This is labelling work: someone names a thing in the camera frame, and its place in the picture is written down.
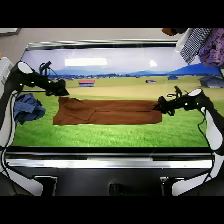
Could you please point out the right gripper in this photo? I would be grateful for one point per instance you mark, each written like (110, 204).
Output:
(165, 106)

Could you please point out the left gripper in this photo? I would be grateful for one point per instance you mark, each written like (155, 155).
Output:
(57, 88)

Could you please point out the brown pants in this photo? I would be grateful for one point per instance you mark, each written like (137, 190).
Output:
(110, 112)

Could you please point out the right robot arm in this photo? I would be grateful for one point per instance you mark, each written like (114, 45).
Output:
(213, 123)

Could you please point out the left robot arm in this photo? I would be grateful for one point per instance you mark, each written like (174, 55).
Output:
(20, 75)

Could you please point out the blue garment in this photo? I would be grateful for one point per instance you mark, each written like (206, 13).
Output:
(28, 108)

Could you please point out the checked shirt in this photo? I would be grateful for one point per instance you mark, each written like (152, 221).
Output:
(195, 45)

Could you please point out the purple garment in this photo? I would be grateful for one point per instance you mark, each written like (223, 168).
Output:
(213, 48)

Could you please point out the silver frame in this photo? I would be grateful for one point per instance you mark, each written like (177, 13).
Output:
(110, 163)

